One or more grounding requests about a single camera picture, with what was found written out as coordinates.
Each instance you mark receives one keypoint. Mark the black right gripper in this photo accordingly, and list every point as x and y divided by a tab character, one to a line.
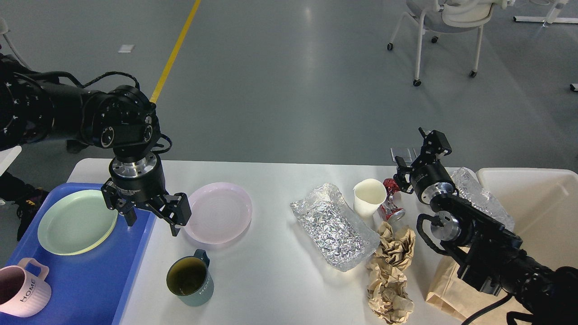
430	178

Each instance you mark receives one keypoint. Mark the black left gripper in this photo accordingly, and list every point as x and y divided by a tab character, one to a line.
141	184

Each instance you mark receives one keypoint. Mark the pink plate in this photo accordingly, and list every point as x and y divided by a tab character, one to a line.
220	212

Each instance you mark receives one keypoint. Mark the dark green mug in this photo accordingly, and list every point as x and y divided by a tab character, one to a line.
189	279

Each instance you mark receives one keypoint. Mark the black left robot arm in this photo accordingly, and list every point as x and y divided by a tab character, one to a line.
37	105

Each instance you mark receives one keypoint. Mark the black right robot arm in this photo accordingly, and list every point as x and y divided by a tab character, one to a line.
489	256

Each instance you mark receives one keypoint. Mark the clear plastic bag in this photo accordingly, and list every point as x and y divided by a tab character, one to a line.
469	188

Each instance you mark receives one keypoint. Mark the crushed red soda can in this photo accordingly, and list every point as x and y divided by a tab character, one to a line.
389	211

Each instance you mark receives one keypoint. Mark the white paper cup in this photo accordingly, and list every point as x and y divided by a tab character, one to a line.
369	195

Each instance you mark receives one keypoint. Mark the green plate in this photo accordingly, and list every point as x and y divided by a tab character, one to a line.
76	223

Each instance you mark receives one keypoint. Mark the upper crumpled brown paper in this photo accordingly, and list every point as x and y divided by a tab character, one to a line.
396	248

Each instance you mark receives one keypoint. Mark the crumpled brown paper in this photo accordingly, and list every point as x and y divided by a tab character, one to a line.
387	296
396	248

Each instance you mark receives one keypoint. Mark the crumpled silver foil bag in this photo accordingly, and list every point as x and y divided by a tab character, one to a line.
343	239

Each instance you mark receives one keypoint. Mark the black sneaker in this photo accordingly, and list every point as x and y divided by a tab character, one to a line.
28	208

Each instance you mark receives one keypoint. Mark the white plastic bin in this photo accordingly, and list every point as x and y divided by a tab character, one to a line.
544	205

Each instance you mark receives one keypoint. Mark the person leg black trousers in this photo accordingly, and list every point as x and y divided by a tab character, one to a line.
13	189

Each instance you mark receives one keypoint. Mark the lower crumpled brown paper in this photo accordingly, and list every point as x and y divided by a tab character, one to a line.
387	296

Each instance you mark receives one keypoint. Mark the white office chair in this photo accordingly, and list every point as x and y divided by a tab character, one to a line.
451	16

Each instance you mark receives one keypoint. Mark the brown paper bag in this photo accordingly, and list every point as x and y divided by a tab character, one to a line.
453	296

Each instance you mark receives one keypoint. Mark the pink HOME mug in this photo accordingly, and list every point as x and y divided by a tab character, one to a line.
23	288

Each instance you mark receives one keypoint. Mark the white paper scrap on floor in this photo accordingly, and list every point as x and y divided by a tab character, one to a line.
126	48

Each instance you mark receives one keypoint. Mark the white stand base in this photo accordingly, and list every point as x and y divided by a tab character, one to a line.
552	17

